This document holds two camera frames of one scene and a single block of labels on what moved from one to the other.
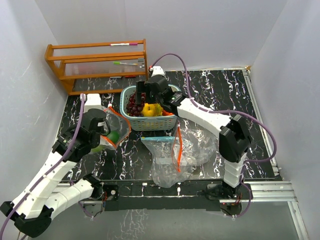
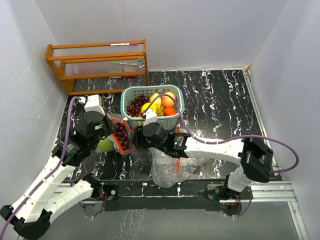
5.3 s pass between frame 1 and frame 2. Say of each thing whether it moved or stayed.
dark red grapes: moved
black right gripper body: moved
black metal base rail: stayed
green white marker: stayed
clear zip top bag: moved
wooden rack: stayed
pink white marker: stayed
